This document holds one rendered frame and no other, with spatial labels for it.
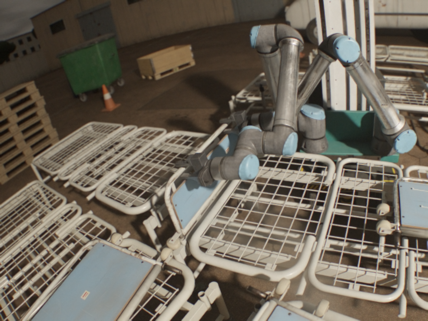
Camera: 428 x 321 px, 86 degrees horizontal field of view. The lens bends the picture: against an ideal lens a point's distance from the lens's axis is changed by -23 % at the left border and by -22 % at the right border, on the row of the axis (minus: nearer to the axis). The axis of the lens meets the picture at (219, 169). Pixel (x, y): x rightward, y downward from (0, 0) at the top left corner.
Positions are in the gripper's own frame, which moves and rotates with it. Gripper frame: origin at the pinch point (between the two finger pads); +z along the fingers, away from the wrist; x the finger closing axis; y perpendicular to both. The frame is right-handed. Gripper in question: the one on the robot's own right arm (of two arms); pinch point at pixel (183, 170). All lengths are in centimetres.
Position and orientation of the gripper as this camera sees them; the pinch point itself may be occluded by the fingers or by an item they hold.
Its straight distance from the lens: 125.0
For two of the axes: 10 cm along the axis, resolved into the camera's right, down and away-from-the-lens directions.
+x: -3.3, -8.3, -4.5
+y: 4.5, -5.6, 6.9
